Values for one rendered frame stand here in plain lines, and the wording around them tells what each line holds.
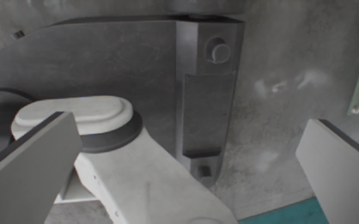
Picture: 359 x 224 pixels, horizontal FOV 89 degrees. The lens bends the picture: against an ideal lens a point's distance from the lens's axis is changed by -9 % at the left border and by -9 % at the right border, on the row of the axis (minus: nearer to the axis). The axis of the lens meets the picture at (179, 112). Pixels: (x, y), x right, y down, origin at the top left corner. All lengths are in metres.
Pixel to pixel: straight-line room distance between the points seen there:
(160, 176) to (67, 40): 0.33
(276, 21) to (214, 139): 0.42
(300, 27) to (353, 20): 0.22
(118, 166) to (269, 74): 0.62
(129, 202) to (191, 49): 0.30
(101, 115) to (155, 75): 0.18
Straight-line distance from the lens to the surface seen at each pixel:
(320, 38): 0.86
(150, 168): 0.31
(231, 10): 0.45
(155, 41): 0.45
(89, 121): 0.35
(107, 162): 0.33
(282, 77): 0.82
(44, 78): 0.52
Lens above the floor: 0.61
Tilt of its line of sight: 58 degrees down
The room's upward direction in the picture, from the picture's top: 162 degrees clockwise
